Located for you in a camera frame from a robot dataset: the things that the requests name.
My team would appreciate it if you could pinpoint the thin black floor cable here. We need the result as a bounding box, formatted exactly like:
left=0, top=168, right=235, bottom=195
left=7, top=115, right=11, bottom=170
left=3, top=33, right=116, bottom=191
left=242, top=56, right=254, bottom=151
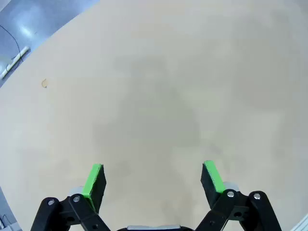
left=0, top=25, right=21, bottom=69

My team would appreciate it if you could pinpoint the white power strip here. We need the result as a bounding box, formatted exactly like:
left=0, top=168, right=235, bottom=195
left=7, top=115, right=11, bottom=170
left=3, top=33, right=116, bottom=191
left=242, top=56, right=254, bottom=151
left=1, top=47, right=31, bottom=79

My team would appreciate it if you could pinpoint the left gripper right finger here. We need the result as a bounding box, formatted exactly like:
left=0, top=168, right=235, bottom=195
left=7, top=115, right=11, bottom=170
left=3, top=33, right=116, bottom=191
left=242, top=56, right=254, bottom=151
left=196, top=160, right=282, bottom=231

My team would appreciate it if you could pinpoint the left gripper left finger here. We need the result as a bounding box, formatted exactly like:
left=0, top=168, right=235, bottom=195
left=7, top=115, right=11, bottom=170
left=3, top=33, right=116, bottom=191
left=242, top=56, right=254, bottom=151
left=30, top=163, right=111, bottom=231

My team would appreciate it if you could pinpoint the aluminium frame rail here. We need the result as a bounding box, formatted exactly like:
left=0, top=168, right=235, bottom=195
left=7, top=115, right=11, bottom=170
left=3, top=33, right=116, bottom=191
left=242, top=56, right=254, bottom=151
left=292, top=213, right=308, bottom=231

